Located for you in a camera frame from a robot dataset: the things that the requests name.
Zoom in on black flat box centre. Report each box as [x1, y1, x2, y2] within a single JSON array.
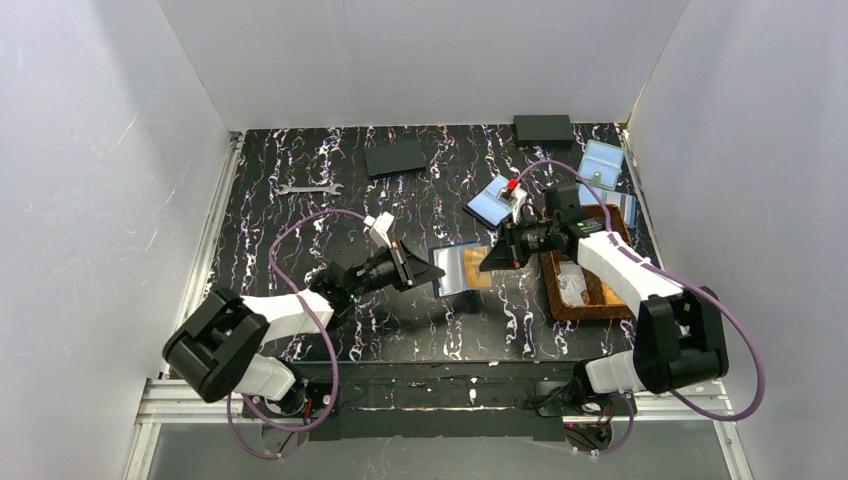
[[364, 141, 427, 178]]

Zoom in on white cards in basket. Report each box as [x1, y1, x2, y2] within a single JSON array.
[[557, 261, 590, 306]]

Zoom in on orange credit card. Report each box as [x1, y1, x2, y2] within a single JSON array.
[[462, 246, 493, 290]]

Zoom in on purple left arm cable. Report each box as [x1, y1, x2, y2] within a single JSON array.
[[226, 209, 372, 461]]

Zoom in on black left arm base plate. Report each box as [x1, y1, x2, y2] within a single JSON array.
[[243, 381, 337, 421]]

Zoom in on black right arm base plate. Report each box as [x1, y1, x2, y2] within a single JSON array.
[[523, 381, 637, 423]]

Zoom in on light blue snap card holder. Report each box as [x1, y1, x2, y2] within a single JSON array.
[[578, 140, 624, 191]]

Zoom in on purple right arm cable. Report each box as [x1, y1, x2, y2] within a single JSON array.
[[515, 159, 767, 455]]

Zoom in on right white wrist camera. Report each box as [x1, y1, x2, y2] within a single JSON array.
[[498, 178, 528, 223]]

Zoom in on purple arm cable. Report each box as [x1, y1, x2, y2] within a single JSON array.
[[226, 209, 372, 461], [515, 159, 767, 455]]

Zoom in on open blue card holder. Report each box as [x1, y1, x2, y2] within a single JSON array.
[[464, 175, 511, 230]]

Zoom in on silver open-end wrench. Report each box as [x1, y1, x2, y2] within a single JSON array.
[[277, 183, 344, 196]]

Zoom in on blue striped card holder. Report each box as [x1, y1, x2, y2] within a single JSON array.
[[578, 184, 638, 228]]

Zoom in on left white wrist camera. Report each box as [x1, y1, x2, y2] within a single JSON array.
[[363, 212, 395, 248]]

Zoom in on black box at back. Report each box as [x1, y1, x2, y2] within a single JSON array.
[[513, 115, 576, 147]]

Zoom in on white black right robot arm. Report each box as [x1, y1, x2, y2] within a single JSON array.
[[480, 186, 729, 400]]

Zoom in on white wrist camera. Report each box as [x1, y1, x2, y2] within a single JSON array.
[[363, 212, 395, 248], [498, 178, 528, 223]]

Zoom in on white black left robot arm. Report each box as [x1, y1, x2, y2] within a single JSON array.
[[162, 240, 445, 403]]

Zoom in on dark blue card holder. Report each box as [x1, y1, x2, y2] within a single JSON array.
[[429, 242, 490, 298]]

